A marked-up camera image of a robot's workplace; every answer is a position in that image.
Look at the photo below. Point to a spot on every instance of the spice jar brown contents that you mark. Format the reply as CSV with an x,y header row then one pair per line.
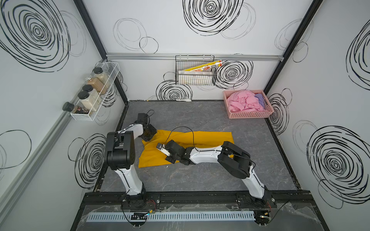
x,y
99,80

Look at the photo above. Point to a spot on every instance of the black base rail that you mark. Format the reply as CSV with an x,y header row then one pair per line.
x,y
162,200

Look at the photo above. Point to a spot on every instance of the grey slotted cable duct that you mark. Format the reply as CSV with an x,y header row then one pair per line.
x,y
171,216

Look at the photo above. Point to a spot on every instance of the pink plastic basket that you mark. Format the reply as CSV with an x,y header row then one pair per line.
x,y
258,114

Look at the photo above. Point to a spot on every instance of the black wire basket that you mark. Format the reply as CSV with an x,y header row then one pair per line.
x,y
183,62

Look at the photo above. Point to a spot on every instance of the white box in basket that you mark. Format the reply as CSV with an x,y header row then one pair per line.
x,y
195,73

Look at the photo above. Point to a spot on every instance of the spice jar cream contents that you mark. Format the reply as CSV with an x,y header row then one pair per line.
x,y
89,101

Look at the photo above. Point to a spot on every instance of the spice jar white contents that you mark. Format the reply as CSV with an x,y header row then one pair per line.
x,y
92,91

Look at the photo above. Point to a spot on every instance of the pink t-shirt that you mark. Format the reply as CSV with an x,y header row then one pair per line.
x,y
243,101

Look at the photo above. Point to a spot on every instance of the small dark spice bottle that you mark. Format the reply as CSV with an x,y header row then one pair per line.
x,y
74,109

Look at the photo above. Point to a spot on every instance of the yellow t-shirt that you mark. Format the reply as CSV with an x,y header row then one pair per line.
x,y
152,157

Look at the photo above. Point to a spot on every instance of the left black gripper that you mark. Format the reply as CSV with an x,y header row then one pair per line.
x,y
153,132

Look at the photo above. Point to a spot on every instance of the purple t-shirt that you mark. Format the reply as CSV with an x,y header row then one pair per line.
x,y
260,99

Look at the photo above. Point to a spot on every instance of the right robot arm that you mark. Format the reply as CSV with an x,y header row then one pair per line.
x,y
232,158

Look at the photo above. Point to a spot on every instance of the yellow foil box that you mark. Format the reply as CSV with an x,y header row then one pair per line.
x,y
206,67

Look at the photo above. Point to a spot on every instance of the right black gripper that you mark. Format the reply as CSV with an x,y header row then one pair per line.
x,y
170,160

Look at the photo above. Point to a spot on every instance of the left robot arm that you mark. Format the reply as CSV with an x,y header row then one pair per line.
x,y
120,157

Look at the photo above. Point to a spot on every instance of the clear wall shelf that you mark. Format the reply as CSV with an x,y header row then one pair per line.
x,y
107,100

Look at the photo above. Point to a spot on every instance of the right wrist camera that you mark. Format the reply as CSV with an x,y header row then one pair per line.
x,y
161,147

